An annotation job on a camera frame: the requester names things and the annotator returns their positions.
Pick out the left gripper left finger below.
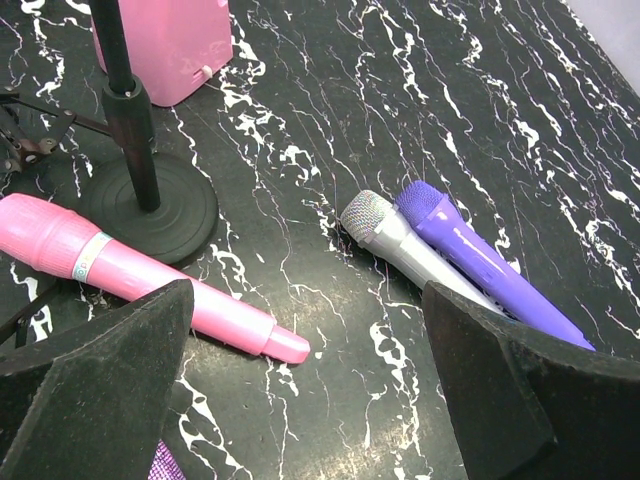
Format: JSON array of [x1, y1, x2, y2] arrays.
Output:
[[1, 280, 194, 479]]

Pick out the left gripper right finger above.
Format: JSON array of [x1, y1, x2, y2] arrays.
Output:
[[422, 282, 639, 479]]

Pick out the black round-base mic stand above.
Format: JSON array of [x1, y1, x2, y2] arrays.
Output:
[[79, 1, 219, 268]]

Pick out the silver microphone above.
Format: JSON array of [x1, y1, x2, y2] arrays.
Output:
[[340, 190, 503, 314]]

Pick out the purple glitter microphone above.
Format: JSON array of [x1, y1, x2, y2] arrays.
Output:
[[148, 441, 186, 480]]

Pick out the pink microphone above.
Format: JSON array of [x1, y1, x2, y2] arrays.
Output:
[[1, 193, 310, 364]]

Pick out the purple plastic microphone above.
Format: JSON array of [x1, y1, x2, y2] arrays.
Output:
[[395, 180, 595, 351]]

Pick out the pink metronome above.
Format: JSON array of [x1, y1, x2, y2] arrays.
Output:
[[89, 1, 233, 114]]

